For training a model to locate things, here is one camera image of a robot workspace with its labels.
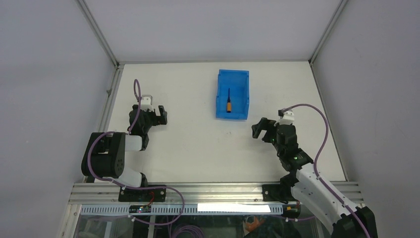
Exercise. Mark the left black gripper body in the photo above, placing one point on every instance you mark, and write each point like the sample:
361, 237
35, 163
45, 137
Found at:
150, 118

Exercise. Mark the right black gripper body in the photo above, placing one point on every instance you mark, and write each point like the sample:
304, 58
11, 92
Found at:
270, 136

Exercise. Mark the orange handled black screwdriver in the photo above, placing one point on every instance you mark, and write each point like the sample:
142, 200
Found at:
228, 105

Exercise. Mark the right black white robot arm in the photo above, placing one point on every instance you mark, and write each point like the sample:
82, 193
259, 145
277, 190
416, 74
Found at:
342, 217

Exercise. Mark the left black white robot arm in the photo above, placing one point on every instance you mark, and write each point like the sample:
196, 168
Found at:
104, 158

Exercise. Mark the blue plastic storage bin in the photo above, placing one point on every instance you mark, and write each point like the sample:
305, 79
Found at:
238, 82

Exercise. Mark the small green lit circuit board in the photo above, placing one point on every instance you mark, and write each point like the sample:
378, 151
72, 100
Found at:
140, 209

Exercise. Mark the orange object under table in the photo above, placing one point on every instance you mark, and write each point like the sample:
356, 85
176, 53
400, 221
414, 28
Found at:
253, 222

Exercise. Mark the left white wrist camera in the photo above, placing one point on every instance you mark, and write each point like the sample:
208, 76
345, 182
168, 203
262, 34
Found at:
146, 103

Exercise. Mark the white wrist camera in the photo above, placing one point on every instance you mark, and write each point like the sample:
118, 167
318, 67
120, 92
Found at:
146, 103
287, 118

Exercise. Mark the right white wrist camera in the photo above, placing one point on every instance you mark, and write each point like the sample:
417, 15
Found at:
287, 118

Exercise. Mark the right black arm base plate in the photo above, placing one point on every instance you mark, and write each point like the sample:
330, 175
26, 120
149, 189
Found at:
277, 193

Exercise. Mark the left aluminium frame post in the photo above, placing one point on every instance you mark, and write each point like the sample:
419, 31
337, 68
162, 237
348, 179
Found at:
97, 31

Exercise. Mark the aluminium frame post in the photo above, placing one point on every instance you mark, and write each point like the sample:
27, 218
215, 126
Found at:
337, 13
97, 31

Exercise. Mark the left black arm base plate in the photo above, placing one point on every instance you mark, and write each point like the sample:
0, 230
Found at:
134, 195

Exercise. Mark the aluminium front frame rail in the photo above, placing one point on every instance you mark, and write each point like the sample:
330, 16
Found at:
241, 192

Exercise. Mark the white slotted cable duct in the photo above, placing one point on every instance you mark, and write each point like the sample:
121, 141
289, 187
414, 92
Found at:
194, 209

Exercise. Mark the right aluminium frame post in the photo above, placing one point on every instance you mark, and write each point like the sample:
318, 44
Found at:
337, 13

